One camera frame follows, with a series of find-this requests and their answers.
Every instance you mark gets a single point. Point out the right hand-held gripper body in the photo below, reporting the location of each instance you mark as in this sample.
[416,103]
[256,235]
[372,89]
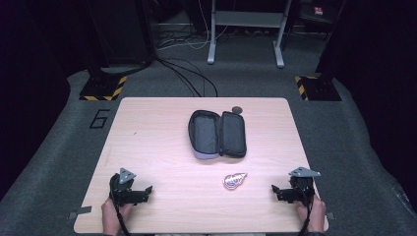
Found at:
[302,187]

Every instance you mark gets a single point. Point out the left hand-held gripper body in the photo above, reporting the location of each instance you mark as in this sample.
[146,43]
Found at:
[123,190]

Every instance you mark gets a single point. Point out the person's left hand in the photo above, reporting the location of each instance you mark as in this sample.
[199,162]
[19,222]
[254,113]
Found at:
[113,214]

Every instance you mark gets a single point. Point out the person's right hand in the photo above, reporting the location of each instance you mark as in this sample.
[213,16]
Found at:
[315,214]

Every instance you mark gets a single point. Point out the grey tape strip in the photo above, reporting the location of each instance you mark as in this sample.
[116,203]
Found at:
[80,211]
[330,216]

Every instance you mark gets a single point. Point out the small silver patterned object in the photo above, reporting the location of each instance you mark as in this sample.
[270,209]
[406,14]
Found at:
[233,181]

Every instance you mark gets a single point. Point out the open black pencil case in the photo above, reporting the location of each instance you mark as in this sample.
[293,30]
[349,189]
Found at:
[217,134]

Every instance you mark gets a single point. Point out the small dark round disc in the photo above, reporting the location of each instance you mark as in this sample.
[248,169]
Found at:
[237,109]

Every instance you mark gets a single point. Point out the black yellow-striped stand base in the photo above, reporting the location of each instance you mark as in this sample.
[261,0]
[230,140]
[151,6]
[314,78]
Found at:
[319,88]
[103,88]

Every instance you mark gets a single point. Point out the black cabinet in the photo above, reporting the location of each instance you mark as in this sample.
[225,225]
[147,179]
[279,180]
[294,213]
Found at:
[121,29]

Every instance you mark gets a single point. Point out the white metal stand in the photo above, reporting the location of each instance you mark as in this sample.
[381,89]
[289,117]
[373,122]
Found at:
[249,19]

